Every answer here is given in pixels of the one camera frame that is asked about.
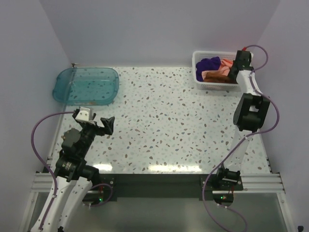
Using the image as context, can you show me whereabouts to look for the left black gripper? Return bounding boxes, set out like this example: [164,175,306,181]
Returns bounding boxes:
[79,113,114,157]

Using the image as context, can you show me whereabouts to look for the brown towel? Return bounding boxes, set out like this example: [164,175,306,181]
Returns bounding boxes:
[203,72,237,84]

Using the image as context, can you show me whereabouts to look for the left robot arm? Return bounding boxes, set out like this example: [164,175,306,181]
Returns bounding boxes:
[30,116,115,232]

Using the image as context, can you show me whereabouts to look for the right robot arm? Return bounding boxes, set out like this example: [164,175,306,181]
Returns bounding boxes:
[206,49,270,190]

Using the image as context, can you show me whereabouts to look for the pink towel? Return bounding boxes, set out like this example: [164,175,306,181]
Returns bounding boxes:
[202,58,233,79]

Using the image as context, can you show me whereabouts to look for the purple towel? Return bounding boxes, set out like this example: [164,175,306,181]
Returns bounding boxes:
[196,57,221,82]

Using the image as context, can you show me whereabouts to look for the white plastic basket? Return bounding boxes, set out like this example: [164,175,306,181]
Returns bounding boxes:
[192,51,240,92]

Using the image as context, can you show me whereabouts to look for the blue transparent plastic tray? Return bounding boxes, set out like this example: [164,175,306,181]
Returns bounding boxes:
[52,67,119,106]

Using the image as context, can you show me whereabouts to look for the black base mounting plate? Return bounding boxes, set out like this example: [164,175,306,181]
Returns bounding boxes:
[72,173,244,202]

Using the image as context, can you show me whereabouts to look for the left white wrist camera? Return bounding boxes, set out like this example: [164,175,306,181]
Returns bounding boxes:
[73,107,95,125]

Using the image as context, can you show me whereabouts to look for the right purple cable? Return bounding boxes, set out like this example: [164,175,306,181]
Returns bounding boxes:
[201,45,281,232]

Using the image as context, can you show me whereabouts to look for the purple cable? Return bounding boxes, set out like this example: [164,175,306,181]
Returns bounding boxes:
[201,45,281,232]
[32,111,78,232]

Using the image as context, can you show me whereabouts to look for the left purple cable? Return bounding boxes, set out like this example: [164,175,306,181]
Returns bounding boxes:
[32,111,78,232]

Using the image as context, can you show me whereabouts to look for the aluminium frame rail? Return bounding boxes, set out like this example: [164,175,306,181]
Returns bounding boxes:
[30,173,285,193]

